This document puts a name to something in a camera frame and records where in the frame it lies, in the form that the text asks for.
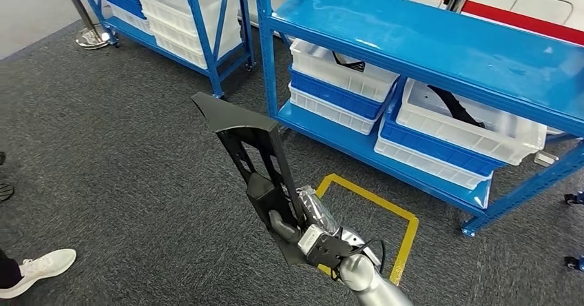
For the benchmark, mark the black stanchion post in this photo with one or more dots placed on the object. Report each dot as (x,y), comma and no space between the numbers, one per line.
(457,0)

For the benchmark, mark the person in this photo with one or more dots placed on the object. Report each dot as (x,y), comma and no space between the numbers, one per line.
(41,267)

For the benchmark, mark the chrome stanchion post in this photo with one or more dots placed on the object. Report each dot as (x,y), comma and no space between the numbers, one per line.
(93,37)

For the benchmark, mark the yellow floor tape square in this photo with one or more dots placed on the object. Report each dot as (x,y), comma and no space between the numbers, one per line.
(365,190)

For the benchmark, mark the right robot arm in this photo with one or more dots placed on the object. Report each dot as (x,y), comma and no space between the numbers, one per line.
(360,272)

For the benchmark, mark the black part in crate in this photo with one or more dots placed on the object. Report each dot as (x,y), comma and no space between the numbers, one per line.
(456,107)
(351,65)

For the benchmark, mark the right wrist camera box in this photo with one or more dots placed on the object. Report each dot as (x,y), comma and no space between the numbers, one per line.
(315,244)

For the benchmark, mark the black plastic car part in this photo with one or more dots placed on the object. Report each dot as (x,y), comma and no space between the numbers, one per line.
(228,116)

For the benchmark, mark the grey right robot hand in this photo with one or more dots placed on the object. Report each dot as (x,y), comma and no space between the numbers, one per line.
(319,210)

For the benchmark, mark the white plastic crate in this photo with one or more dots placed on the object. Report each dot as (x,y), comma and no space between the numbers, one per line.
(169,30)
(424,167)
(159,2)
(479,144)
(365,89)
(182,53)
(132,21)
(328,114)

